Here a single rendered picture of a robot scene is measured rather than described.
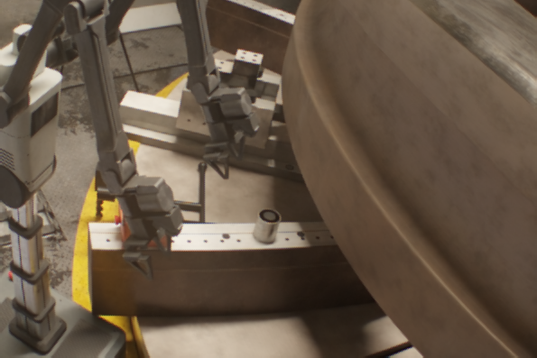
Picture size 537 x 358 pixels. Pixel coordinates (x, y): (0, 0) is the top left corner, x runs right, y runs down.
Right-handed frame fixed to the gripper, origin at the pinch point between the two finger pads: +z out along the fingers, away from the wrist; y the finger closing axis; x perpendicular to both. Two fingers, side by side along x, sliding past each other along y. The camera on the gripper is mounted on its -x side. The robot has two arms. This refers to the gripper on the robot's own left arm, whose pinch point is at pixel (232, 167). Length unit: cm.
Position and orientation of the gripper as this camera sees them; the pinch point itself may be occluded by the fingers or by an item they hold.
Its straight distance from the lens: 187.4
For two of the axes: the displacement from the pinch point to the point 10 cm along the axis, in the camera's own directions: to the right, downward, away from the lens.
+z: 2.8, 8.7, 4.1
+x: -9.0, 0.8, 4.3
